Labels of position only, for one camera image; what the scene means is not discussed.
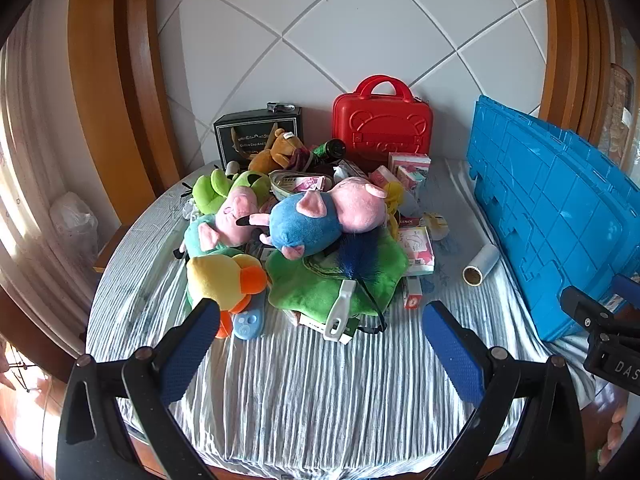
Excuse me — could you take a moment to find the brown bear plush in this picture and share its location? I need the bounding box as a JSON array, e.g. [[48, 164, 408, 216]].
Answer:
[[248, 128, 308, 176]]

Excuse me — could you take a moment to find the blue feather duster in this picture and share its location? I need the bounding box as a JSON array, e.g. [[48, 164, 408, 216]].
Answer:
[[327, 232, 388, 335]]

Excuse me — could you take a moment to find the small teal pink tissue pack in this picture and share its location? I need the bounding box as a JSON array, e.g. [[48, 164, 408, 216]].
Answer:
[[396, 165, 427, 197]]

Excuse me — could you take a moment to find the clear tape roll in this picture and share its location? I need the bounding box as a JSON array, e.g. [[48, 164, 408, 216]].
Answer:
[[268, 170, 336, 207]]

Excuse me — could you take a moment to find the person's right hand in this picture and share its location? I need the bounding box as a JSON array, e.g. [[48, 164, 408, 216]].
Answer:
[[597, 400, 640, 470]]

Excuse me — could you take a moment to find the light blue plastic device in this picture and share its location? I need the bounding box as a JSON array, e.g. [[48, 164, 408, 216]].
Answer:
[[232, 292, 266, 341]]

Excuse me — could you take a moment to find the white plastic clip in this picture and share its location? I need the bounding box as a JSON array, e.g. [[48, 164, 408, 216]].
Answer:
[[322, 280, 357, 342]]

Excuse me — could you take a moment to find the small white cardboard box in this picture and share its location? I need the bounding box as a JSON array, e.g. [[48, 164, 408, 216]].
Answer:
[[404, 277, 424, 310]]

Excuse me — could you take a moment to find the pink floral tissue pack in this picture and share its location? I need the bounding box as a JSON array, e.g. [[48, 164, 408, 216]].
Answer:
[[368, 166, 406, 192]]

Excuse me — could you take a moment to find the pig plush blue body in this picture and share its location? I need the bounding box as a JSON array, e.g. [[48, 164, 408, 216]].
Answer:
[[248, 178, 389, 260]]

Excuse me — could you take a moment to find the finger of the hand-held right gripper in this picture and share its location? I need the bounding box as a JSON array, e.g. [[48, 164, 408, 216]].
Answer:
[[560, 285, 640, 352], [611, 274, 640, 307]]

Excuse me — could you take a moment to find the black gift box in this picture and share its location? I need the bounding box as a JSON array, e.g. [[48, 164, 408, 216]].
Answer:
[[213, 101, 304, 171]]

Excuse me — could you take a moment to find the dark maroon cloth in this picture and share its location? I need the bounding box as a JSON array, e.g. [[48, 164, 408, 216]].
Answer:
[[290, 149, 317, 172]]

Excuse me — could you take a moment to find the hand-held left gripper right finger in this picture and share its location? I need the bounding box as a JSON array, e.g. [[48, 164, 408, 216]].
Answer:
[[422, 300, 586, 480]]

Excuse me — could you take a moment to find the clear plastic bag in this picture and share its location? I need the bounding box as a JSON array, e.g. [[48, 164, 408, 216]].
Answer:
[[49, 191, 101, 267]]

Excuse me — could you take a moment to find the sheer white curtain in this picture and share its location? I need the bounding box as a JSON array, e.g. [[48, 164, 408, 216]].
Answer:
[[0, 10, 103, 358]]

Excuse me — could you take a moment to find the yellow duck plush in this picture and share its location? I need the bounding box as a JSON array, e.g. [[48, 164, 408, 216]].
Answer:
[[186, 253, 269, 339]]

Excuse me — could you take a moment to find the dark glass bottle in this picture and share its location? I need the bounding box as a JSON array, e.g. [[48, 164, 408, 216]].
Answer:
[[312, 138, 347, 166]]

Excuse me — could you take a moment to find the pig plush with glasses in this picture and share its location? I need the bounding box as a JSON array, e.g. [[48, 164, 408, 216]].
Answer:
[[181, 186, 273, 257]]

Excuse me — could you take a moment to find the green plush cushion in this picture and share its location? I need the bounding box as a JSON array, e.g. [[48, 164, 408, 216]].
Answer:
[[265, 232, 410, 317]]

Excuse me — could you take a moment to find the white blue tissue packet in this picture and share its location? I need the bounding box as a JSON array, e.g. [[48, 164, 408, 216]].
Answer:
[[334, 159, 369, 181]]

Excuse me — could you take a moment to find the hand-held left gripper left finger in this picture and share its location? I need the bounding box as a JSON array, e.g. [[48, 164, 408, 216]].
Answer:
[[56, 297, 221, 480]]

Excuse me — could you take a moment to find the yellow wet wipe pack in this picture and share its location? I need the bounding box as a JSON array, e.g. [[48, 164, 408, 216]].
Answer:
[[422, 212, 450, 241]]

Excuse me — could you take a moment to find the pastel tissue pack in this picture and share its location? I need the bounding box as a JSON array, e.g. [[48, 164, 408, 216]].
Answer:
[[398, 226, 436, 276]]

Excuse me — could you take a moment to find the dark green box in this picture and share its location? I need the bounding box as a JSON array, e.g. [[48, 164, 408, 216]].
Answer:
[[292, 309, 362, 346]]

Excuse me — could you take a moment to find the lint roller roll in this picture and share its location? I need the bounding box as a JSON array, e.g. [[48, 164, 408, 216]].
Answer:
[[462, 245, 501, 287]]

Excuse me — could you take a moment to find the red hard carry case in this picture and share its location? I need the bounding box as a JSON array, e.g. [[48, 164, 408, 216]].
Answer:
[[332, 75, 435, 159]]

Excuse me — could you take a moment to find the green frog plush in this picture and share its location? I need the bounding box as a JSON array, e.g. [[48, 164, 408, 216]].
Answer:
[[192, 168, 271, 216]]

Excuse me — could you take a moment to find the blue plastic crate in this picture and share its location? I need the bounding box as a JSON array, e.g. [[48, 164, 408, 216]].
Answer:
[[467, 94, 640, 343]]

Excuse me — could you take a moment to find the curved wooden frame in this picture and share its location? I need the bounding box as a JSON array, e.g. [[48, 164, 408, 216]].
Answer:
[[67, 0, 184, 241], [539, 0, 622, 171]]

